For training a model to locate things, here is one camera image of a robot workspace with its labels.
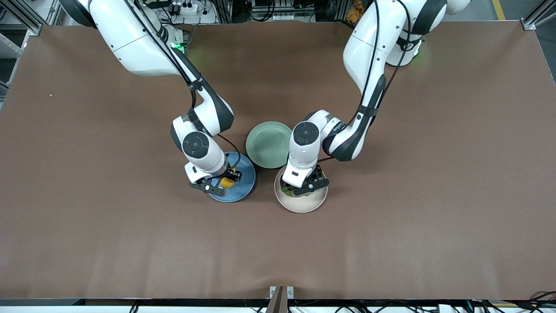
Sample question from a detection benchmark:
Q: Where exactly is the green lettuce leaf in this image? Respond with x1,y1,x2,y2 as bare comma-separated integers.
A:
280,185,314,199

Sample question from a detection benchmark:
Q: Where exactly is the blue plate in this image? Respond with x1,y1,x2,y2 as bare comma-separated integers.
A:
208,151,257,203

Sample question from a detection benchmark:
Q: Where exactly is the beige plate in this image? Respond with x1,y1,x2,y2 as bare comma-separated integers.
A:
274,167,328,213

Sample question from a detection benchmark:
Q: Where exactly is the green plate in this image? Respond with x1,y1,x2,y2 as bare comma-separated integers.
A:
245,121,294,169

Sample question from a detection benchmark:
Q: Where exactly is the brown table cover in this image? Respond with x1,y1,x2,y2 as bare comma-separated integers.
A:
0,21,556,300

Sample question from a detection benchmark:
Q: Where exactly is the white power strip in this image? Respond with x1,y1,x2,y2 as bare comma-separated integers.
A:
167,0,199,14

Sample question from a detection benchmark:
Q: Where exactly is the bag of oranges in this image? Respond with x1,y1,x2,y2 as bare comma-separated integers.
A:
346,0,364,24

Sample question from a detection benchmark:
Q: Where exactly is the metal table edge bracket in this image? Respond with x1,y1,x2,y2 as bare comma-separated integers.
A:
269,286,295,313

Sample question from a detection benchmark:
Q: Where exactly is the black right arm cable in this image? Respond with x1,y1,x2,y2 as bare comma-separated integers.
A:
123,0,242,169

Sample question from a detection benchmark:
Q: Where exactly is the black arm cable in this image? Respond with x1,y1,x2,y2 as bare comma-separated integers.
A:
317,0,414,164
123,0,242,169

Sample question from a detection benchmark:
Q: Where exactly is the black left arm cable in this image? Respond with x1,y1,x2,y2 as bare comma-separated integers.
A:
317,0,414,164

